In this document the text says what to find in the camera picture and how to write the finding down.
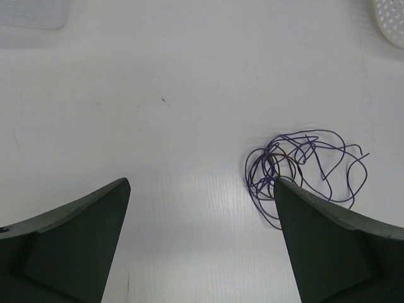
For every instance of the left white perforated basket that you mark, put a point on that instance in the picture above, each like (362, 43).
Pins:
(39, 14)

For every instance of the white perforated basket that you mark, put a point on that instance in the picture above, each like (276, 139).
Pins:
(389, 16)
(39, 14)

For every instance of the middle white perforated basket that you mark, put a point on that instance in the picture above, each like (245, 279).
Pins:
(389, 16)

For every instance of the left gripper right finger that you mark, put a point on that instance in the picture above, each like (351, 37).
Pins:
(338, 255)

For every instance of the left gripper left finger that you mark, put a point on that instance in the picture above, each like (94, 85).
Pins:
(64, 255)

